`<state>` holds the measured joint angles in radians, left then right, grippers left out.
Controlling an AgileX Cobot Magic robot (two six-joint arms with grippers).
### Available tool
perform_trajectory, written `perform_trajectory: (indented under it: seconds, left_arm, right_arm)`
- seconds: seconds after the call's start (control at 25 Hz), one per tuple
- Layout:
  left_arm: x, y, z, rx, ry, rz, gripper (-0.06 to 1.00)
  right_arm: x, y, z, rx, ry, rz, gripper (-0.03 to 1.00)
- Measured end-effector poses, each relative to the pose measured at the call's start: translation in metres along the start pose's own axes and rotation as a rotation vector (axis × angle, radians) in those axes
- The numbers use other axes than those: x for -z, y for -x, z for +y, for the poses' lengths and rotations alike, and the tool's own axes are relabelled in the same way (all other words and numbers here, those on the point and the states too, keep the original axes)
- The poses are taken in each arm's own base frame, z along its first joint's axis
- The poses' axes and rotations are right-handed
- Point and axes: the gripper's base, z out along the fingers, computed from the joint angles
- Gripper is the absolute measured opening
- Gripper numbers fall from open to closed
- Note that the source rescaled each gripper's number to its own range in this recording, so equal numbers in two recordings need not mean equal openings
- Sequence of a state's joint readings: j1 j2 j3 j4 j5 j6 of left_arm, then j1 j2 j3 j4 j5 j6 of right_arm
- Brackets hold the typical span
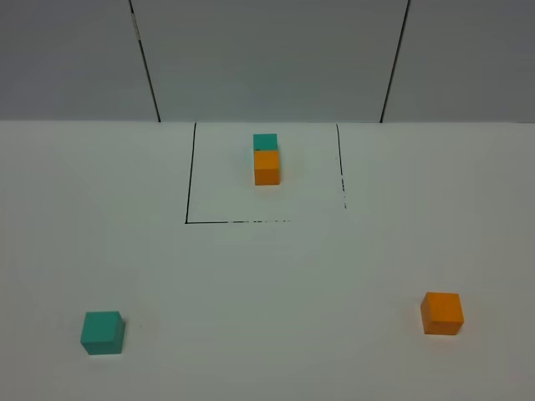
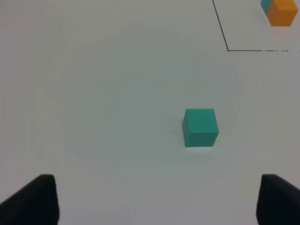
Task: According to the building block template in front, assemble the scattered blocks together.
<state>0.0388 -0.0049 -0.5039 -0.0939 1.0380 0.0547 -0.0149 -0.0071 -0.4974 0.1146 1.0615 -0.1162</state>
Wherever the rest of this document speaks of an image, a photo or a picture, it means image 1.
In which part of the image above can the orange template block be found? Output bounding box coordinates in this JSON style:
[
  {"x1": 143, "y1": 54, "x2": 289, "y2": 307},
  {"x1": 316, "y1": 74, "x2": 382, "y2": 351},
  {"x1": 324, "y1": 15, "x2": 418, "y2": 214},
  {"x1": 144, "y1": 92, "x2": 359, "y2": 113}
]
[{"x1": 254, "y1": 150, "x2": 281, "y2": 185}]

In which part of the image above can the teal template block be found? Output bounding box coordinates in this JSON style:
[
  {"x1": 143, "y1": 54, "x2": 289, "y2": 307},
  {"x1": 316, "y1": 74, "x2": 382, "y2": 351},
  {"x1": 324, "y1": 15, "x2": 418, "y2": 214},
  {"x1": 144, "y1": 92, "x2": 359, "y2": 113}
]
[{"x1": 253, "y1": 134, "x2": 278, "y2": 151}]

